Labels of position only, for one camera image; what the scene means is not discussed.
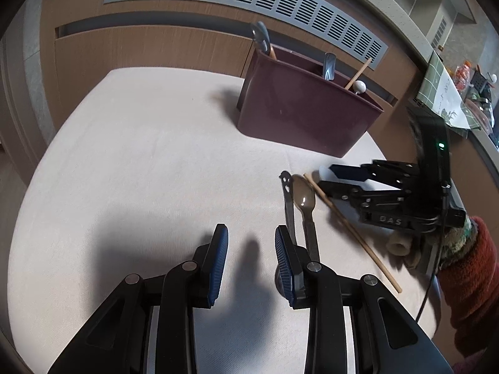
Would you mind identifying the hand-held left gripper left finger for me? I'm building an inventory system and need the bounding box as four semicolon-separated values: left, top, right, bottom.
47;224;229;374

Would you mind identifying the maroon plastic utensil holder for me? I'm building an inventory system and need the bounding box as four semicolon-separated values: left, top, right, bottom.
236;45;385;158

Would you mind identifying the dark steel utensil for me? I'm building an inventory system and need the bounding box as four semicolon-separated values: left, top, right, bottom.
322;52;337;81

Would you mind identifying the brown spoon with black handle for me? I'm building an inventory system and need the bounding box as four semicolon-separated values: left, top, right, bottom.
292;175;321;262

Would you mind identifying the green checked cloth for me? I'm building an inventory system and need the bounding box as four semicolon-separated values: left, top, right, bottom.
417;50;472;139

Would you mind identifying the white tablecloth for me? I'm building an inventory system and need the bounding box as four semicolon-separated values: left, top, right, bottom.
8;68;445;374

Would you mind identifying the black cable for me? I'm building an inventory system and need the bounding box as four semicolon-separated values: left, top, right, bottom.
414;187;449;324

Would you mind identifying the wall vent grille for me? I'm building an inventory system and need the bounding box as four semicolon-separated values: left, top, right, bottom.
431;17;449;47

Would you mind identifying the metal bottle opener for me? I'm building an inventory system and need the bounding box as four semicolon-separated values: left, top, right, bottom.
279;170;298;242

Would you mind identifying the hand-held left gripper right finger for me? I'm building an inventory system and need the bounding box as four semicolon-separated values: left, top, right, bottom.
275;225;455;374

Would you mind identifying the person's right forearm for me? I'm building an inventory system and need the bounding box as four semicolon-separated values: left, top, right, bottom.
437;216;499;359

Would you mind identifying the wooden chopstick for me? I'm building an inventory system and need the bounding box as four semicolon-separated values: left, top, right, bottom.
303;172;403;294
344;57;372;89

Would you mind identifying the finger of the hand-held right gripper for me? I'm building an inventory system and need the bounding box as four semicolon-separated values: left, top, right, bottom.
317;179;414;213
329;160;421;184

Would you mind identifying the dish rack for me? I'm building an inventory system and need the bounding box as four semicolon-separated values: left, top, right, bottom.
466;66;499;133

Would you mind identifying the person's right hand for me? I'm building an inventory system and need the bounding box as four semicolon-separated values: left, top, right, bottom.
386;236;424;270

